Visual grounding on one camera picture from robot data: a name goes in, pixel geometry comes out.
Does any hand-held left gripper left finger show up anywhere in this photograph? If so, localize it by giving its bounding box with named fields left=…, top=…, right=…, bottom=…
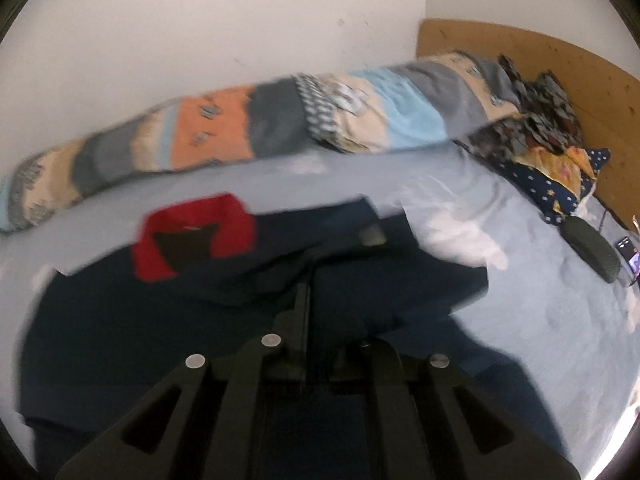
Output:
left=55, top=284, right=312, bottom=480

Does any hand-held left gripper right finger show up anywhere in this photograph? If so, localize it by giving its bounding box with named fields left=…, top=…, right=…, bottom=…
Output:
left=329, top=337, right=582, bottom=480

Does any navy jacket with red collar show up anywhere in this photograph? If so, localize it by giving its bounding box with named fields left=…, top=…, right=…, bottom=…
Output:
left=17, top=192, right=571, bottom=480

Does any light blue bed sheet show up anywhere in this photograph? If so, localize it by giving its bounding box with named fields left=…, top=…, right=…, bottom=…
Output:
left=0, top=130, right=640, bottom=480

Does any long patchwork bolster pillow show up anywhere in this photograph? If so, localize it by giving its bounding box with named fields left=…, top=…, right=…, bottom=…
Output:
left=0, top=50, right=526, bottom=233

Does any navy star-print pillow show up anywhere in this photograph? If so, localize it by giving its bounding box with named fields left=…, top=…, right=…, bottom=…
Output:
left=492, top=147, right=613, bottom=226

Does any dark grey case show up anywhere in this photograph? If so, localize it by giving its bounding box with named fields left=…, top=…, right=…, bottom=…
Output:
left=560, top=216, right=623, bottom=285

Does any yellow cloth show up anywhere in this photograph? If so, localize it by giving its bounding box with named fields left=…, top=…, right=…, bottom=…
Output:
left=520, top=144, right=598, bottom=187

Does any smartphone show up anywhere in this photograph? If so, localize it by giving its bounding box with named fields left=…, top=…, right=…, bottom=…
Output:
left=616, top=237, right=640, bottom=281

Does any dark patterned cloth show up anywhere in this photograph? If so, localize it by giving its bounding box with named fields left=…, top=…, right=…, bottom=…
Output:
left=457, top=55, right=586, bottom=161

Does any wooden headboard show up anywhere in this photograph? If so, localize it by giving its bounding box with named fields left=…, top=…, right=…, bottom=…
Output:
left=416, top=19, right=640, bottom=231

